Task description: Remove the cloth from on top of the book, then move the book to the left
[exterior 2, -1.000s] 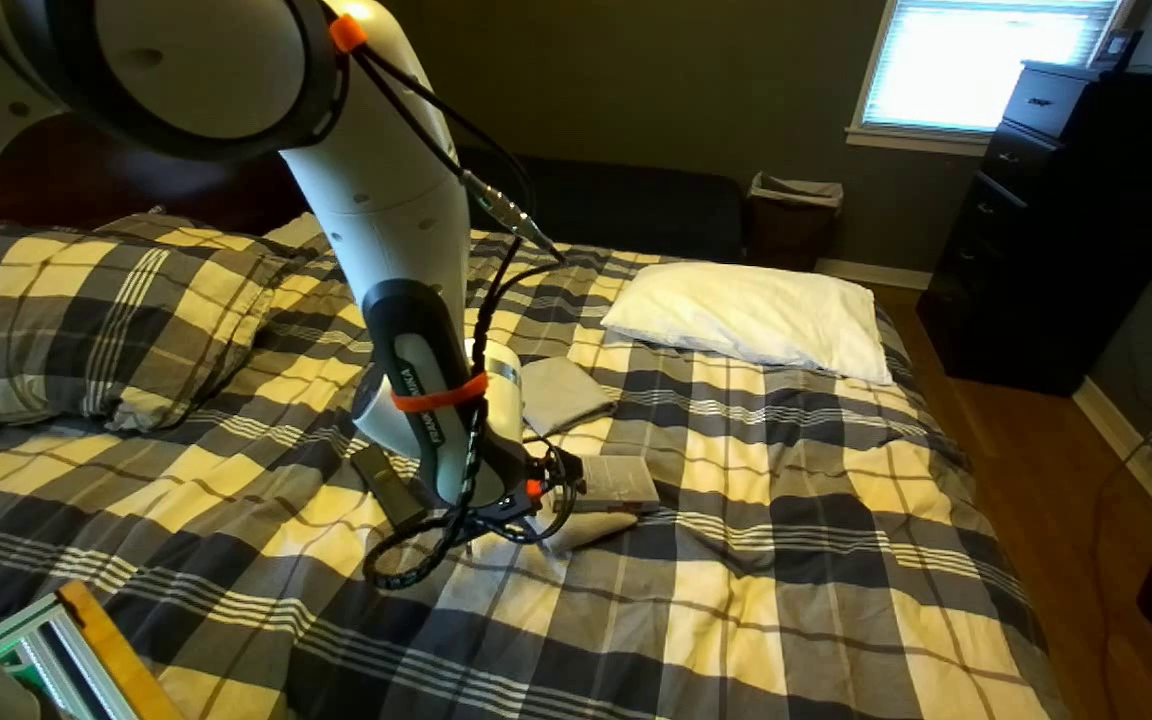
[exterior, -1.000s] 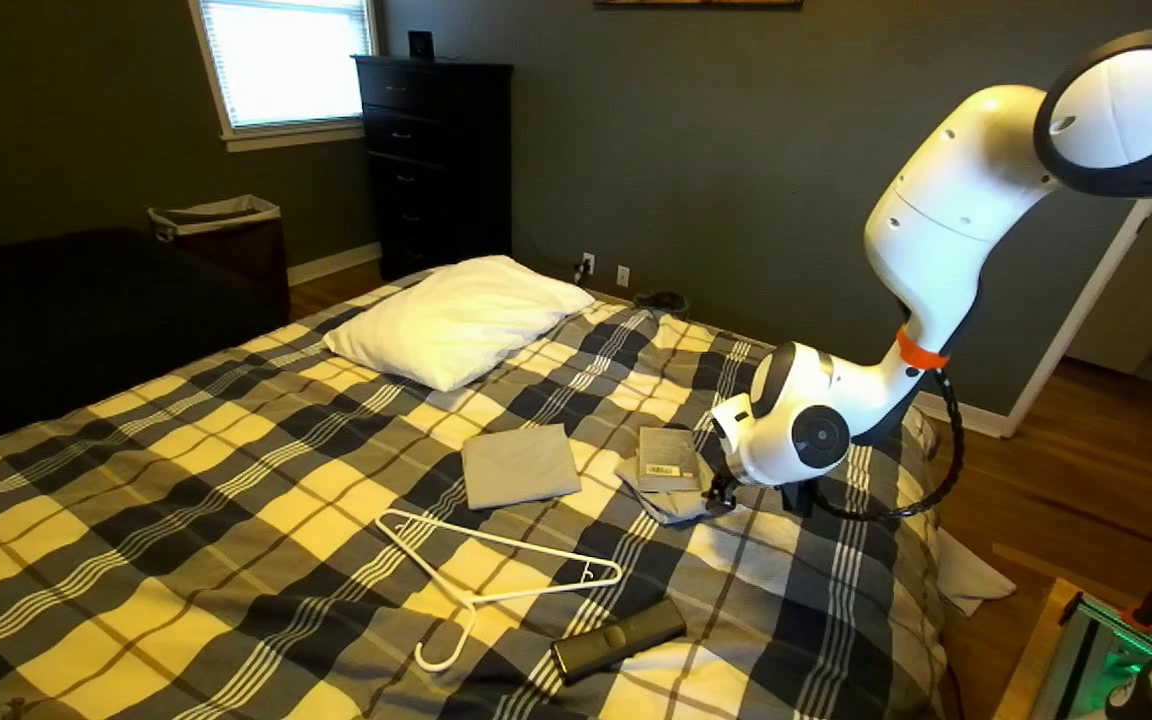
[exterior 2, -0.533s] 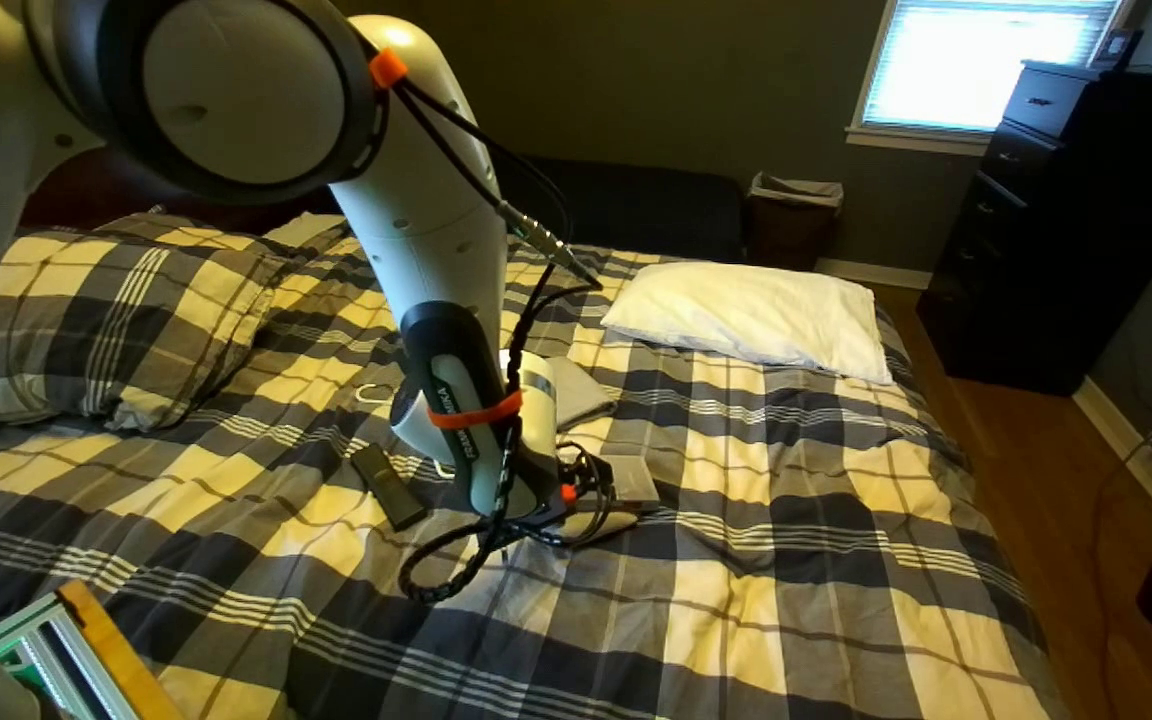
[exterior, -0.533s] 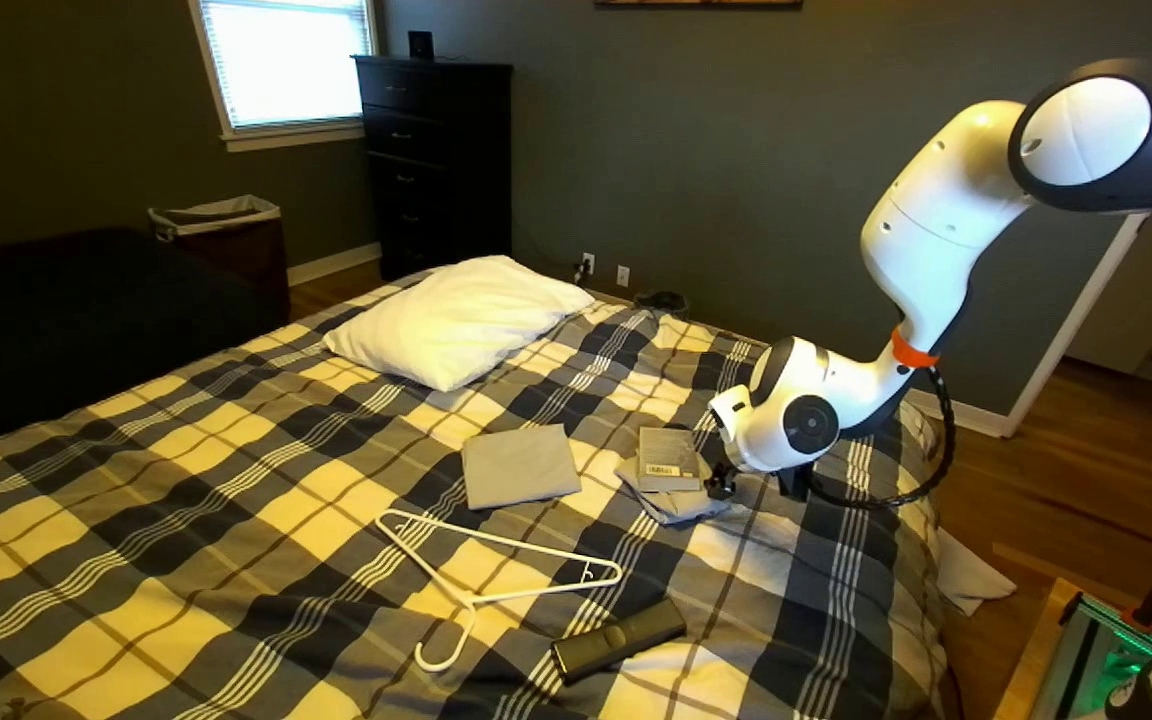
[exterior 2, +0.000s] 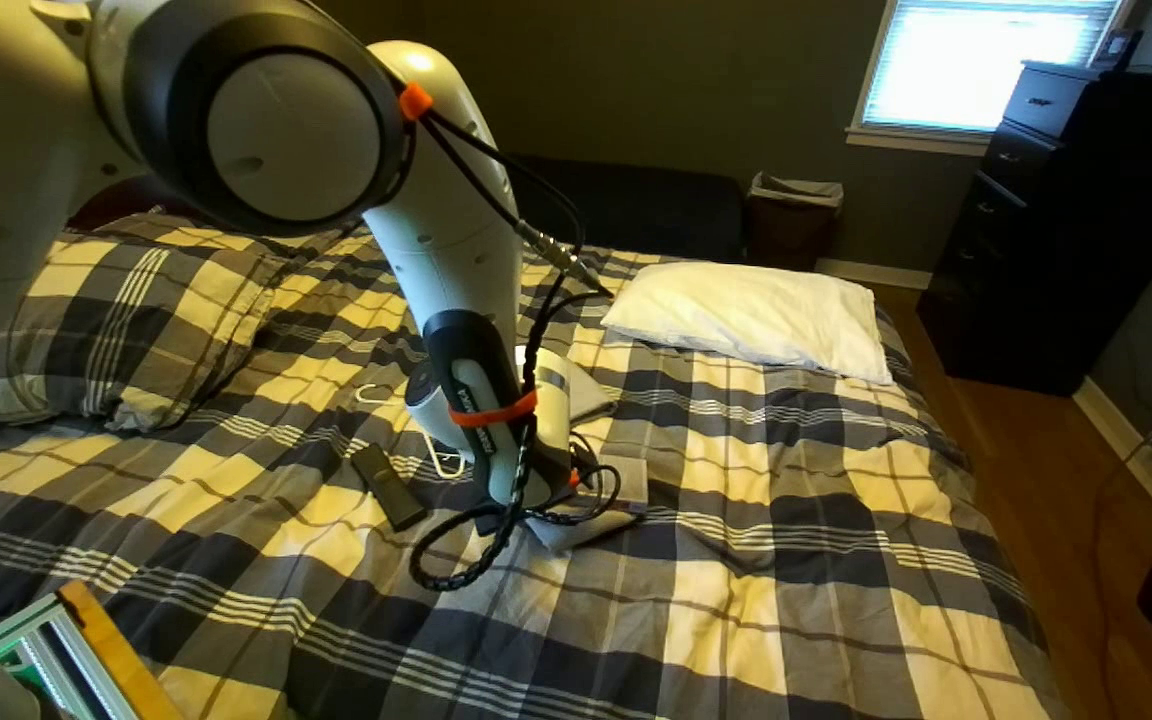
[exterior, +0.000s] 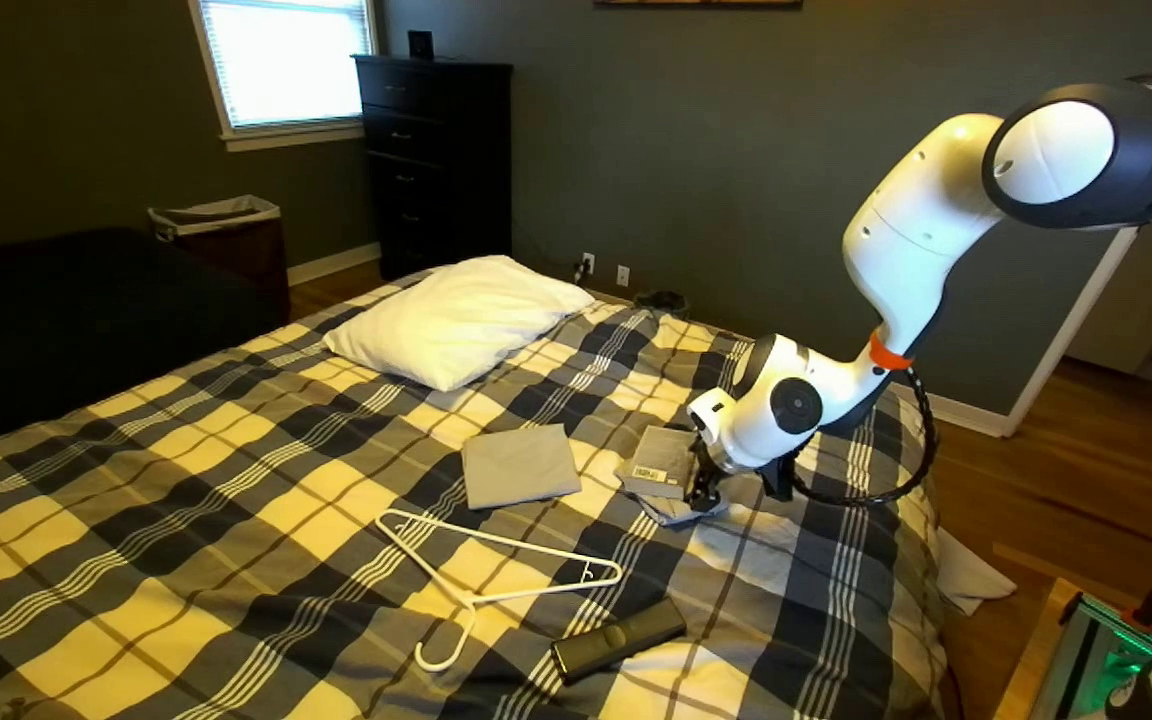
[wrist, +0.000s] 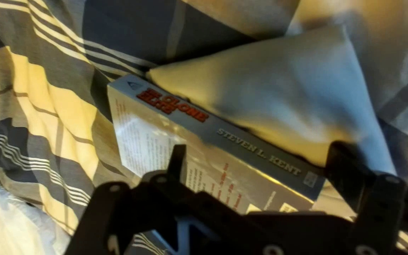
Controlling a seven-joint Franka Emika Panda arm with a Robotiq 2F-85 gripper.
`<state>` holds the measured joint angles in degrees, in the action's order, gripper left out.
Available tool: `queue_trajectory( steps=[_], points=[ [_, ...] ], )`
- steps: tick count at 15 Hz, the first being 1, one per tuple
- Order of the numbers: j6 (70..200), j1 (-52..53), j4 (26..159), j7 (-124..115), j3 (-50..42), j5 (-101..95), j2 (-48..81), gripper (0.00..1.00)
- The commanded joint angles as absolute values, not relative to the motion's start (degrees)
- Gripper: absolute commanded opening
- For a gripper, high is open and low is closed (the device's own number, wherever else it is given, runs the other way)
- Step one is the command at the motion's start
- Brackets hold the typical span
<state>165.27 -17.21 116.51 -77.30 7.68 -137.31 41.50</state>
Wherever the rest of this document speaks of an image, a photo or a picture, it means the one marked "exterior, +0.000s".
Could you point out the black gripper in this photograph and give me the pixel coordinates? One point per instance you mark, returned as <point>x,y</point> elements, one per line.
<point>705,467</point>

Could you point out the teal metal frame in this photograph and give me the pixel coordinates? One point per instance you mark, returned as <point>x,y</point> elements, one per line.
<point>1091,661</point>

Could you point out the white wall outlet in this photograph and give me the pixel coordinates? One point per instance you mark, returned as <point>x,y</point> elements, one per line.
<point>585,266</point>
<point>623,277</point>

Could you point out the yellow grey plaid comforter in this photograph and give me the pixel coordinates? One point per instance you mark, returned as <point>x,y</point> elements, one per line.
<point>203,533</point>

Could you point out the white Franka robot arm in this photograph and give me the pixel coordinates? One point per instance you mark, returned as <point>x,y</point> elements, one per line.
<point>923,225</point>

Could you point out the black chest of drawers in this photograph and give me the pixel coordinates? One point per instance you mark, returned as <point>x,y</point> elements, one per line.
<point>439,160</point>

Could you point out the dark wooden nightstand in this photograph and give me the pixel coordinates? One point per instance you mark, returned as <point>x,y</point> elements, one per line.
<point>221,255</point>

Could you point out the small black object on dresser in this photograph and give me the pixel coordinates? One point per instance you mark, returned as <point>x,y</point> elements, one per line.
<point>423,47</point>

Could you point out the black futon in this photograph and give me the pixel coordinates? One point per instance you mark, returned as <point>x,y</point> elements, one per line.
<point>68,335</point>

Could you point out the bright window with white frame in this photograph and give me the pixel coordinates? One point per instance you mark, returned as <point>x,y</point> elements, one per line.
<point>284,62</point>

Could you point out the brown wooden plank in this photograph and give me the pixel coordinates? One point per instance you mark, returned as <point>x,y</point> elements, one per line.
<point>1031,655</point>

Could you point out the white pillow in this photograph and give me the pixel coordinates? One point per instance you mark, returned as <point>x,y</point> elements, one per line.
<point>458,322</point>

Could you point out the white bed sheet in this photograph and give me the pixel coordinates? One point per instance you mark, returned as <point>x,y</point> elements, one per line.
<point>968,572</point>

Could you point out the light grey cloth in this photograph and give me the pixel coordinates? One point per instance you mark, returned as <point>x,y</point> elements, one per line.
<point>520,467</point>

